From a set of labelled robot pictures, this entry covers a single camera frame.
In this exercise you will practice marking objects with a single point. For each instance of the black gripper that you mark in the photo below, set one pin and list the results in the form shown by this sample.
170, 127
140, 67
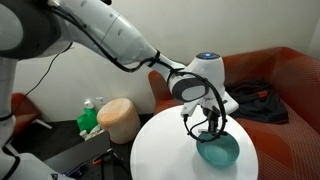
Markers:
212, 116

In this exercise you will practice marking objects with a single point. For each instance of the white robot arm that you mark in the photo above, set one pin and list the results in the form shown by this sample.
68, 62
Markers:
41, 28

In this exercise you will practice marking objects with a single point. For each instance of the teal bowl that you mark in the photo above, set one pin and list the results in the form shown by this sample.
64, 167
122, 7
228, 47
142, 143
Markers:
221, 152

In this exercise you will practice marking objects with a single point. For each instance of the black jacket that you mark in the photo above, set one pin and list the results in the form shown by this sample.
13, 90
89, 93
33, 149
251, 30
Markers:
257, 102

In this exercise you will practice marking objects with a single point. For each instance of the white round table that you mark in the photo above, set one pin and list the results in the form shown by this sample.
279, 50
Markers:
162, 150

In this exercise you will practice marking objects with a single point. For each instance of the orange striped sofa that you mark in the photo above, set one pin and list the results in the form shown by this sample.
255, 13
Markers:
289, 150

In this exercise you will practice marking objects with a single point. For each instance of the tan cylindrical ottoman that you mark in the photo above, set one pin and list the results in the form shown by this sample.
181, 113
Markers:
119, 117

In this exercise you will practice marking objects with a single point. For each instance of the black perforated mounting board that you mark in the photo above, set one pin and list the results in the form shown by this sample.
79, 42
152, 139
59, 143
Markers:
88, 171

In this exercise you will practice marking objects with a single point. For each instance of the left orange black clamp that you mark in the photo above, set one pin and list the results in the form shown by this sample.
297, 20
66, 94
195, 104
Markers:
99, 159

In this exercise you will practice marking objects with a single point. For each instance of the green spray bottle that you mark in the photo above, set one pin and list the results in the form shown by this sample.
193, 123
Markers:
87, 121

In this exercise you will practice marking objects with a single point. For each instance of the black base platform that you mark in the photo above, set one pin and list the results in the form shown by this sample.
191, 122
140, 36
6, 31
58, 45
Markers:
81, 153

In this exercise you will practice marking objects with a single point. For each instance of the orange chair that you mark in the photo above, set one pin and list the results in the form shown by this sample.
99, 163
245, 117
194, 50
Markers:
25, 113

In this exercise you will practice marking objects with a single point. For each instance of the white wall outlet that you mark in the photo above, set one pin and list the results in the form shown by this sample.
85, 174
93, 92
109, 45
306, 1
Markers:
100, 100

